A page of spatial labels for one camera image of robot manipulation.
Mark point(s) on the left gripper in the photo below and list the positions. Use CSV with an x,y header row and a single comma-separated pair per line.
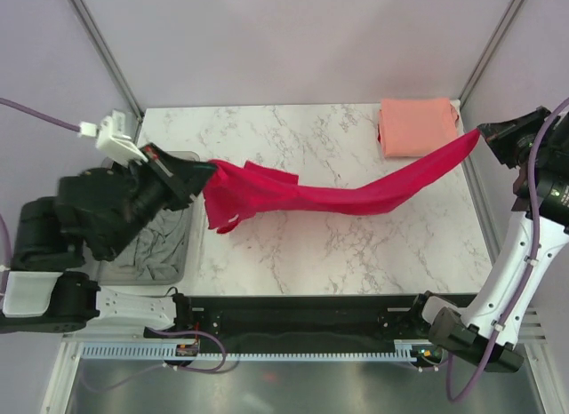
x,y
181,177

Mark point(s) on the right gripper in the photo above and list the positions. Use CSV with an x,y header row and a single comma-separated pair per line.
x,y
508,134

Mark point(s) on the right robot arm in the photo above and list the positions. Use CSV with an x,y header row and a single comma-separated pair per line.
x,y
485,332

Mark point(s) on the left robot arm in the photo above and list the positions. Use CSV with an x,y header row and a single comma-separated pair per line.
x,y
47,291

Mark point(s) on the folded white t-shirt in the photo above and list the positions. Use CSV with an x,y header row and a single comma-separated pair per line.
x,y
456,113

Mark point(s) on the folded salmon pink t-shirt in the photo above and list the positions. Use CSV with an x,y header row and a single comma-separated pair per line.
x,y
415,128

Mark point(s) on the grey plastic bin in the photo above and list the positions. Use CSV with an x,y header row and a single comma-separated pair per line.
x,y
151,187

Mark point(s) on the grey t-shirt in bin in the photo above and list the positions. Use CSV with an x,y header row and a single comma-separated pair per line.
x,y
155,255

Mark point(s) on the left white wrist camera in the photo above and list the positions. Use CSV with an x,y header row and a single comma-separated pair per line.
x,y
113,137

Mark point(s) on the right aluminium frame post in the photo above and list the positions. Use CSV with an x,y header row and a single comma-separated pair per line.
x,y
491,47

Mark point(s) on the aluminium frame post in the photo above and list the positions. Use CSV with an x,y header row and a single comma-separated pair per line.
x,y
100,45
491,47

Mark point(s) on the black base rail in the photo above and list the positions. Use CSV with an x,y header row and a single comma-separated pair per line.
x,y
299,324

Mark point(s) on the left aluminium frame post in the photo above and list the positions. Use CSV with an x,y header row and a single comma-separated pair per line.
x,y
100,45

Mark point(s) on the white slotted cable duct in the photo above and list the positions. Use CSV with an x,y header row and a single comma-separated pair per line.
x,y
172,352

